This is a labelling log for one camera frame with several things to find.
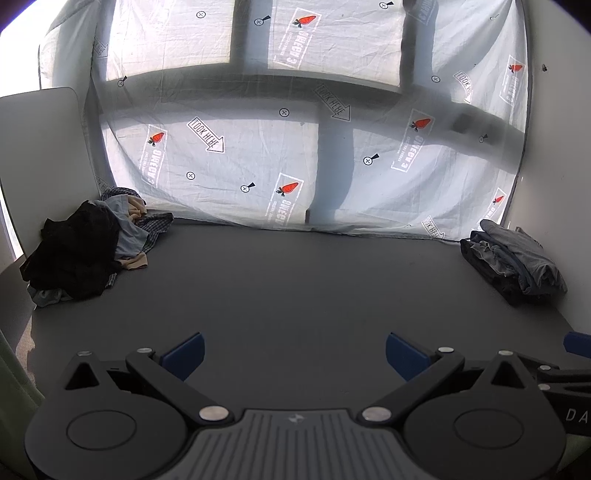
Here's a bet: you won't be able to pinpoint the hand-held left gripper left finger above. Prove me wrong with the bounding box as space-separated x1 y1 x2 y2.
62 331 234 425

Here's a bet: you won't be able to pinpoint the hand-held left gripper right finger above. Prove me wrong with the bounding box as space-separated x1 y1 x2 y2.
356 331 539 425

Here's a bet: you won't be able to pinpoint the folded blue jeans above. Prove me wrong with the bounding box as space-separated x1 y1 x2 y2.
479 219 568 297

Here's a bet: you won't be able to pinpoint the printed white sheet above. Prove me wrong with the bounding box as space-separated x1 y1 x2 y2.
39 0 531 241

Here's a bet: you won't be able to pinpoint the light blue-grey garment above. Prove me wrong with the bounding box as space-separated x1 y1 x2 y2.
27 194 149 308

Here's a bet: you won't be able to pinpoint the folded light grey shirt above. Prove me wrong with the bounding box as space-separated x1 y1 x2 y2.
473 241 511 275

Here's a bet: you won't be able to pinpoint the folded dark grey garment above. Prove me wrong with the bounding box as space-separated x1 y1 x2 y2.
460 234 527 306

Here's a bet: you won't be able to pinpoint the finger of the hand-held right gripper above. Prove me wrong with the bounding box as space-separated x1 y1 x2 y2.
515 331 591 393

